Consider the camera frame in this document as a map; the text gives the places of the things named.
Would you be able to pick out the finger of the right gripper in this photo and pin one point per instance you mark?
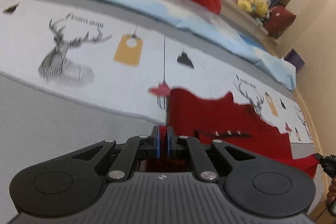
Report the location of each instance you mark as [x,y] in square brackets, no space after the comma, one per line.
[328,164]

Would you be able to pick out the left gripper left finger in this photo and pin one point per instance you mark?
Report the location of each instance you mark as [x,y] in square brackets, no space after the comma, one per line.
[127,157]

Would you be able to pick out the purple box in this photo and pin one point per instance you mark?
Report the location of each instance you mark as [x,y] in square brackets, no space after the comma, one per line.
[295,59]

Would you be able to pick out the yellow round plush toy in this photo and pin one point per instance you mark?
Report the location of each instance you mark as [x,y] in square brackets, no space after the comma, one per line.
[260,7]

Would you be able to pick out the dark red knit sweater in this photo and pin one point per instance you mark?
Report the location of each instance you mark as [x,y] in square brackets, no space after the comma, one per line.
[223,119]

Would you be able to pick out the wooden bed frame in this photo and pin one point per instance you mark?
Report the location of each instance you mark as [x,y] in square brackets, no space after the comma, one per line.
[249,27]

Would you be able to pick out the person's right hand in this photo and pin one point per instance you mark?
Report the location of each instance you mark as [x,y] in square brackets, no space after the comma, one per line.
[331,198]

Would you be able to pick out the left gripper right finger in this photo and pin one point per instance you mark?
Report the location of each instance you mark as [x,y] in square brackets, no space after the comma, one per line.
[190,149]

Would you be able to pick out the light blue folded sheet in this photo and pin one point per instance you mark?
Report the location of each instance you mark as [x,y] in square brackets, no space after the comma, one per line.
[190,16]

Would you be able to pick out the dark red cushion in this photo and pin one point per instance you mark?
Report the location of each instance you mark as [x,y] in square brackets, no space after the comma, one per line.
[280,19]

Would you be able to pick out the printed deer bed sheet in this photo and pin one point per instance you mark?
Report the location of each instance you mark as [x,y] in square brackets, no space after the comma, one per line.
[115,65]

